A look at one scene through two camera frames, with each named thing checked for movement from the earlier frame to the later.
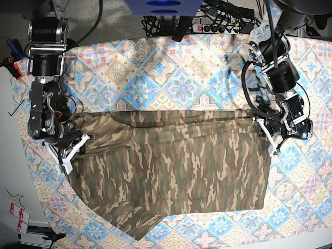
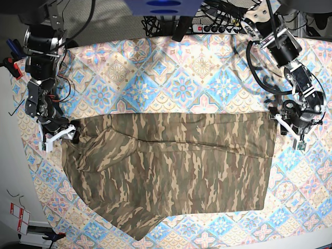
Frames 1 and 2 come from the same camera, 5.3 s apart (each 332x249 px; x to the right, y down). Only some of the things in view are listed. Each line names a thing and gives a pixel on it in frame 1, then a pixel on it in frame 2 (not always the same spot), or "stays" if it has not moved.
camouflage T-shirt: (141, 166) stays
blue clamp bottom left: (53, 237) stays
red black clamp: (9, 63) stays
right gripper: (274, 119) → (299, 115)
